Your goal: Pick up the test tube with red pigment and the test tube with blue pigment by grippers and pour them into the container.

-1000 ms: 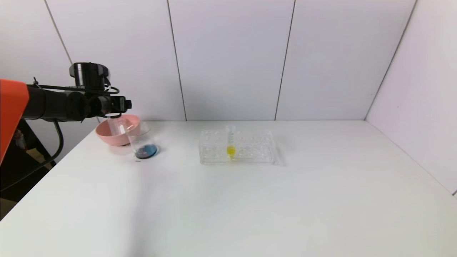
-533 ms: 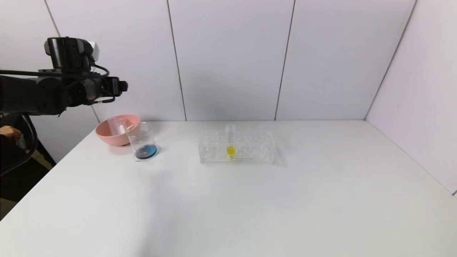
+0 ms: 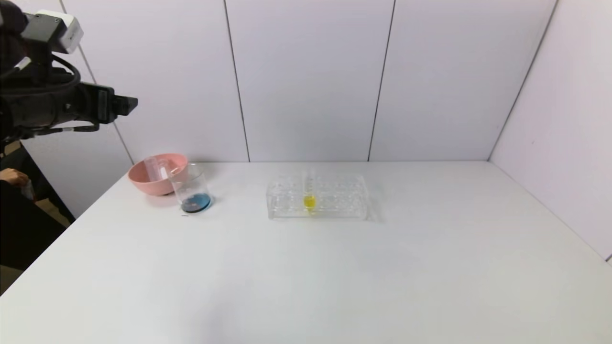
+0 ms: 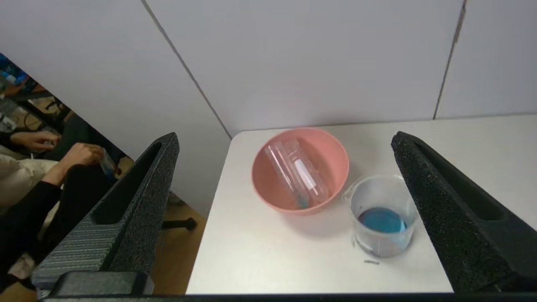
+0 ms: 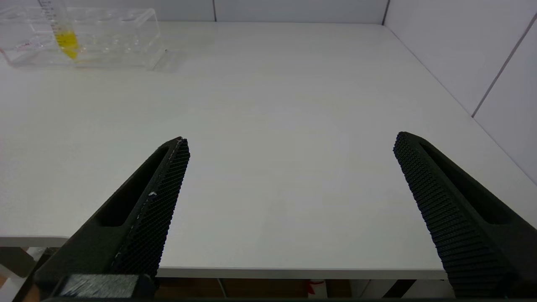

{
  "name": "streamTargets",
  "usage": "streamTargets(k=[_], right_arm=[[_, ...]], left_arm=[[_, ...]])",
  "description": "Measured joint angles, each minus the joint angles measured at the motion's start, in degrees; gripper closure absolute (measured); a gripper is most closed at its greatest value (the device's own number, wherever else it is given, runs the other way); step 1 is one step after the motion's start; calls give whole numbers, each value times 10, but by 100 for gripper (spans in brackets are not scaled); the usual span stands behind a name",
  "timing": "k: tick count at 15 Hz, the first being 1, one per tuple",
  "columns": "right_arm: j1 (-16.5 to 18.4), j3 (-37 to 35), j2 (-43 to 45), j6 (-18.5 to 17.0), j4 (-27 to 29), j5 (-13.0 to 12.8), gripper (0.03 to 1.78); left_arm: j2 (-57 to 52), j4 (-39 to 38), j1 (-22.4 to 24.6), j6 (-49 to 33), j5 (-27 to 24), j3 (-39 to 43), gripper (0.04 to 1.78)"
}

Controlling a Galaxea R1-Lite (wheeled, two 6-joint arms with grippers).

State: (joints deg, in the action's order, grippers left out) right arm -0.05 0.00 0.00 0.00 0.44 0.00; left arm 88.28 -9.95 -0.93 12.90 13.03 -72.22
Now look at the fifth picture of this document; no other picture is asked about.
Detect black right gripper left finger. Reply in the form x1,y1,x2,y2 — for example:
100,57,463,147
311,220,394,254
34,137,190,285

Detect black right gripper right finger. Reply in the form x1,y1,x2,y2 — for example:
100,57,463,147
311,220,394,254
393,132,537,298

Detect clear acrylic test tube rack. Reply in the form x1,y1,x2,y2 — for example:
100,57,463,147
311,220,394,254
0,8,167,70

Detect test tube with yellow pigment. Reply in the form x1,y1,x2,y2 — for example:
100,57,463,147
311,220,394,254
39,0,80,60

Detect black table leg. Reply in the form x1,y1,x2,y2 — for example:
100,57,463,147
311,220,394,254
381,279,417,299

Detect grey table leg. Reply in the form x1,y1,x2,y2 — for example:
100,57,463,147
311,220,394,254
0,247,37,279

